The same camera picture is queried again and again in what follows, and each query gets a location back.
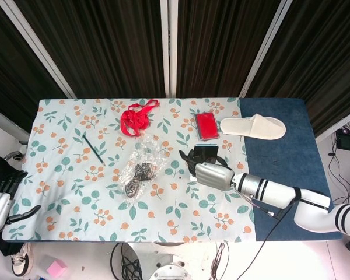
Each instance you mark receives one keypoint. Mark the dark green pencil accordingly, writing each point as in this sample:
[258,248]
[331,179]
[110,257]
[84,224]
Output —
[94,151]

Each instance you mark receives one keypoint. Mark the black electronic device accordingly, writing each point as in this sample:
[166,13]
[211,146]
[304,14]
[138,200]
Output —
[348,140]

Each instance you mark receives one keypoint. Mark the clear plastic bag dark contents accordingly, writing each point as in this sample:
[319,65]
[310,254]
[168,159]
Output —
[143,172]

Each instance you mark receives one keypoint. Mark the white partition post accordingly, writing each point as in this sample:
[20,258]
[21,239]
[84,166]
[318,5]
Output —
[265,49]
[38,49]
[169,49]

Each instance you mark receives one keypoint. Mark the red ink pad case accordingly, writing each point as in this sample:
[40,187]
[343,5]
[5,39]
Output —
[207,126]

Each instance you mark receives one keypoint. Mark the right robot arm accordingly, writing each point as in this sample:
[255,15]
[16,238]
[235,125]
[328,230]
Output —
[280,192]

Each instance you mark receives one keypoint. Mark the dark curtain panel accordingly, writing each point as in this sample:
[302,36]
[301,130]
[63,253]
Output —
[218,46]
[14,73]
[111,46]
[323,58]

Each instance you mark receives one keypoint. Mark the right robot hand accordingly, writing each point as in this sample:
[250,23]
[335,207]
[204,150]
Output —
[213,175]

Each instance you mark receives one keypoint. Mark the black object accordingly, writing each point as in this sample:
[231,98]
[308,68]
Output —
[205,151]

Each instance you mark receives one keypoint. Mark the white slipper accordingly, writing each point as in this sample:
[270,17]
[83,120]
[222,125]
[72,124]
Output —
[251,127]

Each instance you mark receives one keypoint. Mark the black and white sneaker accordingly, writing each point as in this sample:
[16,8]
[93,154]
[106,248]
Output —
[21,261]

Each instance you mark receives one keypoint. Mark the red ribbon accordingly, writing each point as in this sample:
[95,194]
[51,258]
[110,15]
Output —
[132,122]

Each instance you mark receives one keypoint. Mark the pink foam block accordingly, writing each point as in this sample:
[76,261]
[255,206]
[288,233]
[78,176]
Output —
[56,268]

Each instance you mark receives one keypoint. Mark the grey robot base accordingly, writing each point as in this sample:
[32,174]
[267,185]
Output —
[170,269]

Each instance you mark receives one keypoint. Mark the blue table mat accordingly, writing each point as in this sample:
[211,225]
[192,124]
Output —
[280,175]

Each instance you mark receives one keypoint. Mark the floral white tablecloth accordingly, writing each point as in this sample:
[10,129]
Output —
[76,189]

